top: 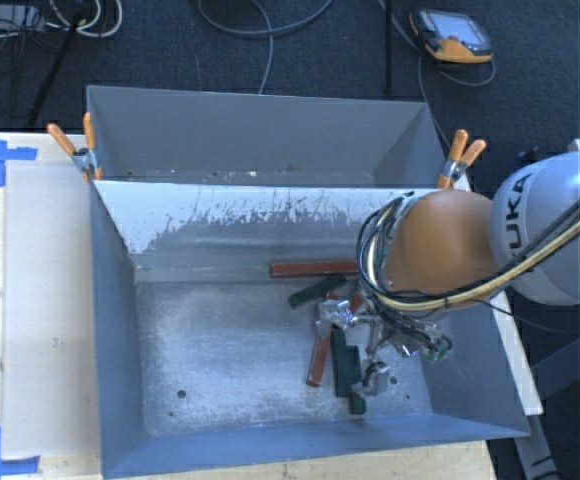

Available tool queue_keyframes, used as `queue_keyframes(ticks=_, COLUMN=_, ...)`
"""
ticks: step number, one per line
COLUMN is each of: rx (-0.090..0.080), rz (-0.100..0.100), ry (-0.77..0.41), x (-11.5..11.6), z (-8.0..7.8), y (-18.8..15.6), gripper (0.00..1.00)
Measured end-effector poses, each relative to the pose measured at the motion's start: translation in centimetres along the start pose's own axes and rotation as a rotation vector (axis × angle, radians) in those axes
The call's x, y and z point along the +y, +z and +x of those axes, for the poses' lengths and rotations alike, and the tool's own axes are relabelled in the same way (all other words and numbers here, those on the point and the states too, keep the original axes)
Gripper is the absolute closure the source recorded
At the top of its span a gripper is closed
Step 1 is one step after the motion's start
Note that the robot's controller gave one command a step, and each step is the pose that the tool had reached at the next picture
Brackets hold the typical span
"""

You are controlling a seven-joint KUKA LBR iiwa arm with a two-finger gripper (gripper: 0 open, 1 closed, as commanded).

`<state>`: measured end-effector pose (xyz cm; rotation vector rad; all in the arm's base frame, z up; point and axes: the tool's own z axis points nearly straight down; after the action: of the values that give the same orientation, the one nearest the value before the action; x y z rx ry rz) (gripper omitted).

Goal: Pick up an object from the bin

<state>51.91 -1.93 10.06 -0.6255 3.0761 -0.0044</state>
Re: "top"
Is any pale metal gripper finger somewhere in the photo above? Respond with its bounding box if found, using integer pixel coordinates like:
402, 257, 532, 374
318, 298, 360, 331
351, 361, 391, 399

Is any dark green flat block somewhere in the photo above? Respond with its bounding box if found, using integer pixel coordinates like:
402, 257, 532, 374
330, 327, 354, 399
344, 345, 368, 416
287, 273, 349, 311

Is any grey metal bin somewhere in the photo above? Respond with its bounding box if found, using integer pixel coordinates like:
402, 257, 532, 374
85, 85, 532, 480

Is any pale wood flat board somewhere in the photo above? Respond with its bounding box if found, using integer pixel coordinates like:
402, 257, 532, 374
0, 160, 102, 460

